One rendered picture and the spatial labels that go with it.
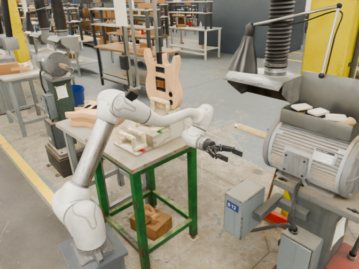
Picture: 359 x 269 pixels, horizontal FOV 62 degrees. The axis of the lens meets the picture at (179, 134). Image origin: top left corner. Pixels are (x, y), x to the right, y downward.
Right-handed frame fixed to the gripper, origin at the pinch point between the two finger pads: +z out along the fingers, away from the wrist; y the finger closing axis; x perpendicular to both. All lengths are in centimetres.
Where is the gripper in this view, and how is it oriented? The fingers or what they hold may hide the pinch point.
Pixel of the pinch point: (233, 156)
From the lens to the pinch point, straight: 173.4
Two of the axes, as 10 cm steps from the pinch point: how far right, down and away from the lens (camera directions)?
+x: 0.8, -9.4, -3.3
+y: -7.3, 1.7, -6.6
